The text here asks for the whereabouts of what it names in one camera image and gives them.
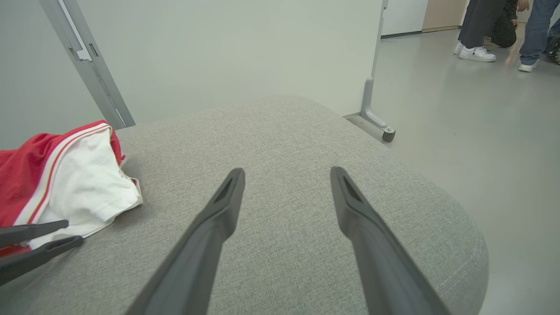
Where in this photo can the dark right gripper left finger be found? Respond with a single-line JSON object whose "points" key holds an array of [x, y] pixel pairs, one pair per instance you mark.
{"points": [[201, 245]]}

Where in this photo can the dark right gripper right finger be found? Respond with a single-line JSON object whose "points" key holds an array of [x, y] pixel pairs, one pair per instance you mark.
{"points": [[372, 245]]}

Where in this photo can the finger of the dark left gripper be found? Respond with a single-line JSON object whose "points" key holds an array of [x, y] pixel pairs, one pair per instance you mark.
{"points": [[35, 258], [30, 231]]}

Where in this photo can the red shorts with white stripes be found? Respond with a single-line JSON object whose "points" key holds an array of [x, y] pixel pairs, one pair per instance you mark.
{"points": [[78, 183]]}

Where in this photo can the grey fabric ottoman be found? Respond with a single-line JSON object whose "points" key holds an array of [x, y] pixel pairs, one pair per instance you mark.
{"points": [[284, 144]]}

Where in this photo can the white sneaker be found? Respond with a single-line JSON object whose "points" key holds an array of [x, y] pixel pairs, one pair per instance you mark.
{"points": [[458, 48], [479, 54]]}

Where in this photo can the white shoe of jeans person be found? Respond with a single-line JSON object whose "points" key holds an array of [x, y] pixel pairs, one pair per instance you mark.
{"points": [[527, 67]]}

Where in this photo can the person in dark trousers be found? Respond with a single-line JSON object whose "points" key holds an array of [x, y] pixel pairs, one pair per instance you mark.
{"points": [[479, 22]]}

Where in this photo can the black speckled bag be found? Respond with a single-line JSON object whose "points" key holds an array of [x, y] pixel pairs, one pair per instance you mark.
{"points": [[503, 33]]}

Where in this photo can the person in blue jeans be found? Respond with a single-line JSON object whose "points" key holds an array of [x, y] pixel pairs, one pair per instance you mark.
{"points": [[536, 30]]}

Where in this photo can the grey partition post with caster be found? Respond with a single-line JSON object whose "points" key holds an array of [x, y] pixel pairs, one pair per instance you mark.
{"points": [[369, 96]]}

